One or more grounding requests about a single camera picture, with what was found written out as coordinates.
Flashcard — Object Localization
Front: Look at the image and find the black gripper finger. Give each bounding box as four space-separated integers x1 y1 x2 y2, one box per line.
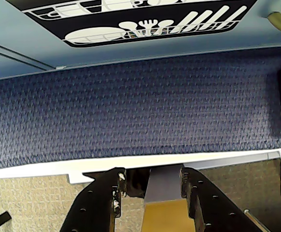
59 167 127 232
180 167 272 232

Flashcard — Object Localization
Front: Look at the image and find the blue toy kitchen cabinet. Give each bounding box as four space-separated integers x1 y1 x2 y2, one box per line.
0 0 281 82

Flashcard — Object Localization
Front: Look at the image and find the yellow box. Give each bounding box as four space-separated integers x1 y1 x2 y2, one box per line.
140 199 197 232

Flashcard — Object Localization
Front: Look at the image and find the blue woven mat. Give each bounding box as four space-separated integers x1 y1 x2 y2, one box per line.
0 47 281 173

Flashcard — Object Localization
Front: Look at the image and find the black dish print panel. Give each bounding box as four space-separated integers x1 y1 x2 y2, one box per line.
5 0 259 48

